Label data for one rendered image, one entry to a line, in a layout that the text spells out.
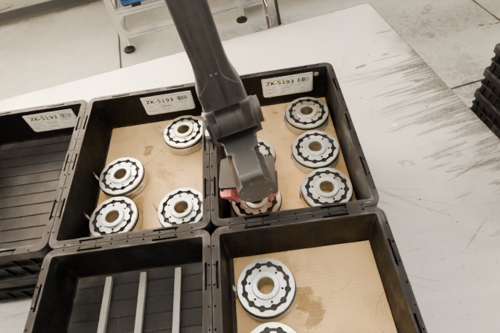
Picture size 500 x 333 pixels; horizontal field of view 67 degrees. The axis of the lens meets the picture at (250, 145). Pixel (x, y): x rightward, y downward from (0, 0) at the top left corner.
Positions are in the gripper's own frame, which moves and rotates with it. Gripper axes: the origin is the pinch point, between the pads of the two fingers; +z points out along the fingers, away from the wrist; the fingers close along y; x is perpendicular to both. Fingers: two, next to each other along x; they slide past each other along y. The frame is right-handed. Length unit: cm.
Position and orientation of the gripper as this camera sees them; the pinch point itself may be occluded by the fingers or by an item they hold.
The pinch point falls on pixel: (252, 197)
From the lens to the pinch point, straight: 77.1
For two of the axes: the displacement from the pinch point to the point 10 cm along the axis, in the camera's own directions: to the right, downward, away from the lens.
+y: 9.9, -0.8, -1.0
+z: 1.2, 6.2, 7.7
